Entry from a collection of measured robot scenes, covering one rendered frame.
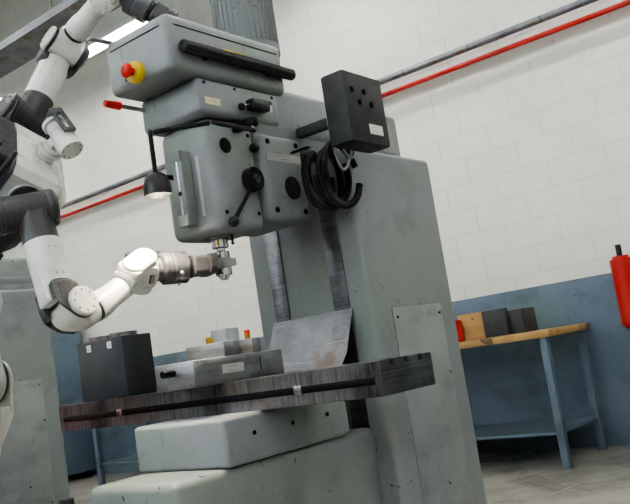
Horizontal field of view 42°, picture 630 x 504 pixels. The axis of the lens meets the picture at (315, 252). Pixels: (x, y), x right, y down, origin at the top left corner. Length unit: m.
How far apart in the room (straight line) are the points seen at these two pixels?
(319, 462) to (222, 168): 0.84
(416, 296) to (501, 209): 3.86
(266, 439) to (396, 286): 0.73
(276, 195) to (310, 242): 0.28
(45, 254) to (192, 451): 0.60
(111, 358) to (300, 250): 0.68
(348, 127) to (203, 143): 0.41
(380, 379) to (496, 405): 4.74
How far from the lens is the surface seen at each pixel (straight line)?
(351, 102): 2.37
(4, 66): 7.12
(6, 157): 2.25
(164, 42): 2.26
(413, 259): 2.71
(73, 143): 2.28
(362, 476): 2.46
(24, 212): 2.14
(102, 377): 2.69
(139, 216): 9.16
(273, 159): 2.42
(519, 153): 6.47
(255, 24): 2.62
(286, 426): 2.19
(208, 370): 2.18
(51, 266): 2.08
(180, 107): 2.31
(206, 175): 2.27
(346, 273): 2.52
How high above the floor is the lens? 0.94
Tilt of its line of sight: 7 degrees up
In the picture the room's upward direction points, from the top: 9 degrees counter-clockwise
